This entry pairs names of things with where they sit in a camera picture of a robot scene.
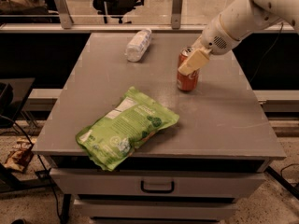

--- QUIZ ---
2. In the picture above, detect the grey drawer cabinet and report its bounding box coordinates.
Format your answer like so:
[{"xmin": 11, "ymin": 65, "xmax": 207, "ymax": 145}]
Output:
[{"xmin": 34, "ymin": 33, "xmax": 285, "ymax": 224}]

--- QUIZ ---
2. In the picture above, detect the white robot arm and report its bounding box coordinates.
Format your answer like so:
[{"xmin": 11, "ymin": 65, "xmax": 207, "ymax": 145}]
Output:
[{"xmin": 178, "ymin": 0, "xmax": 299, "ymax": 76}]

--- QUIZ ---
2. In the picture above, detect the red coke can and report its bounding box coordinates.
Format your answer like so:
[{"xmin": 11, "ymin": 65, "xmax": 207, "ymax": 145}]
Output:
[{"xmin": 176, "ymin": 46, "xmax": 200, "ymax": 92}]

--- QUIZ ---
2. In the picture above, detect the black floor cable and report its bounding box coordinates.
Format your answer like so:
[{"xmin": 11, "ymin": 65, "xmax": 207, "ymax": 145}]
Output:
[{"xmin": 0, "ymin": 114, "xmax": 64, "ymax": 222}]

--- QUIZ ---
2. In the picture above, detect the crumpled brown snack wrapper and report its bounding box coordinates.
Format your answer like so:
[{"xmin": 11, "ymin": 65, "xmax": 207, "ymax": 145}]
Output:
[{"xmin": 4, "ymin": 138, "xmax": 34, "ymax": 173}]

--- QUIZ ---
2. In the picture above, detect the green rice chip bag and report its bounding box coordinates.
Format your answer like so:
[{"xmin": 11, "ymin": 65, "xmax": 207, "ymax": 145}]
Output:
[{"xmin": 76, "ymin": 87, "xmax": 179, "ymax": 171}]

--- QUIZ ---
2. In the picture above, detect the black drawer handle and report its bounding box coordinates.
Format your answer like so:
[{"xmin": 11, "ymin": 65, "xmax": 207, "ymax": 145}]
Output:
[{"xmin": 140, "ymin": 181, "xmax": 175, "ymax": 194}]

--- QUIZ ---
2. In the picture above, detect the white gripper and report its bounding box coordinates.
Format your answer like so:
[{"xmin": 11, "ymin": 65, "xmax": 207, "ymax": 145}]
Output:
[{"xmin": 178, "ymin": 0, "xmax": 280, "ymax": 76}]

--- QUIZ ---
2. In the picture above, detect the middle metal bracket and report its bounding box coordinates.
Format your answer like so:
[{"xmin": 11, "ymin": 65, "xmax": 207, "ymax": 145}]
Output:
[{"xmin": 171, "ymin": 0, "xmax": 183, "ymax": 29}]

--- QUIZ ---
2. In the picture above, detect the left metal bracket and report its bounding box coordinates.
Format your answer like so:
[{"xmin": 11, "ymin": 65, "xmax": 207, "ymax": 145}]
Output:
[{"xmin": 54, "ymin": 0, "xmax": 73, "ymax": 29}]

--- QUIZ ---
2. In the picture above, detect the black side table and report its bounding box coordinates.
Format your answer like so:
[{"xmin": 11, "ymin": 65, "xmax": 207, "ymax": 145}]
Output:
[{"xmin": 0, "ymin": 77, "xmax": 35, "ymax": 128}]

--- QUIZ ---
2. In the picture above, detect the clear plastic water bottle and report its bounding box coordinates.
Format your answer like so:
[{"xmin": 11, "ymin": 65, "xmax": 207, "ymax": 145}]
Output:
[{"xmin": 125, "ymin": 29, "xmax": 151, "ymax": 63}]

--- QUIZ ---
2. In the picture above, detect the metal bracket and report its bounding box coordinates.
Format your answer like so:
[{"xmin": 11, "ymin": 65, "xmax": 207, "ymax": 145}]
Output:
[
  {"xmin": 171, "ymin": 0, "xmax": 183, "ymax": 29},
  {"xmin": 54, "ymin": 0, "xmax": 73, "ymax": 29}
]

